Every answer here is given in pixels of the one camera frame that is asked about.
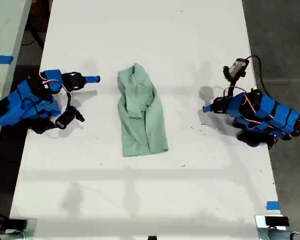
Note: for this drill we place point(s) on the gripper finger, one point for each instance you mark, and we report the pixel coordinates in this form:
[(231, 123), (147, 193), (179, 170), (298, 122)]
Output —
[(210, 106), (209, 110), (92, 77), (92, 81)]

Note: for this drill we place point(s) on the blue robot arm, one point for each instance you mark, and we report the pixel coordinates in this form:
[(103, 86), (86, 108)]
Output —
[(27, 105), (277, 115)]

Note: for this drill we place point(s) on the metal bracket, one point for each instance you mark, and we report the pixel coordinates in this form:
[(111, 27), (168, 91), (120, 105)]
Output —
[(31, 228), (260, 231)]

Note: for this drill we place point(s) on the black camera stalk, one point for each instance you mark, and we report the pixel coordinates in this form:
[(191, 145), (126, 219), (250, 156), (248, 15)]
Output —
[(68, 100), (231, 87)]

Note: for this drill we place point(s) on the pale side table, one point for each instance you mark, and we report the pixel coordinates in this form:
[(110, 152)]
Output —
[(2, 30)]

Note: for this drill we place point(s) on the metal tube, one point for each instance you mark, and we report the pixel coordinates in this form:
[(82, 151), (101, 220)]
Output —
[(7, 236), (287, 235)]

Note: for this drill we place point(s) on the long blue tape strip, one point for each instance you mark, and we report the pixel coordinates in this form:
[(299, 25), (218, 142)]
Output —
[(1, 60)]

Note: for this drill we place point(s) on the small black box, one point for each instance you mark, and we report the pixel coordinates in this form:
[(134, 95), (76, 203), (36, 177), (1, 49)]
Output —
[(277, 221), (17, 224)]

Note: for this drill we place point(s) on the short blue tape strip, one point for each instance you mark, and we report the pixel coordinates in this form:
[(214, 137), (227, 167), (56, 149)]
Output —
[(273, 205)]

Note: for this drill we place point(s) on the pale green t-shirt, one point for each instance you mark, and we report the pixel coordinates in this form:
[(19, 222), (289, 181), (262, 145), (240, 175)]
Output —
[(139, 117)]

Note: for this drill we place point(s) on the black camera box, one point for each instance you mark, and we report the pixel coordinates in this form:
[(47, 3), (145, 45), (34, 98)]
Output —
[(237, 68), (66, 118)]

